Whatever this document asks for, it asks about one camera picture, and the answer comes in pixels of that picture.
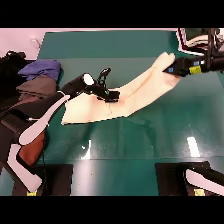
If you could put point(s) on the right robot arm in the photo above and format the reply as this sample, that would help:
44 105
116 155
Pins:
206 178

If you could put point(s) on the black garment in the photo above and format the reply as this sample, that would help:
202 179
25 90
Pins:
10 71

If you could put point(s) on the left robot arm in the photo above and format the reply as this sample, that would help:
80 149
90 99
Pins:
36 125

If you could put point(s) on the blue garment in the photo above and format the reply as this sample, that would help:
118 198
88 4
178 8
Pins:
41 68

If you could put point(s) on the red-brown garment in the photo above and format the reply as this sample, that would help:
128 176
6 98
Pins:
32 150

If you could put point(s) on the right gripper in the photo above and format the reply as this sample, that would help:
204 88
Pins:
182 66

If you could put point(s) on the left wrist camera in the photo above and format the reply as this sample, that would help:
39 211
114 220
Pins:
104 75

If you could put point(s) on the grey-brown garment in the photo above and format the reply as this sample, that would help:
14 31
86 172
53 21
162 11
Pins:
38 86

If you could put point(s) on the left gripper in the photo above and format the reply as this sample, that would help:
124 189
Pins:
109 94

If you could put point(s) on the cream shirt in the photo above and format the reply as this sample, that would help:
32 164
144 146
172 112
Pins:
143 90

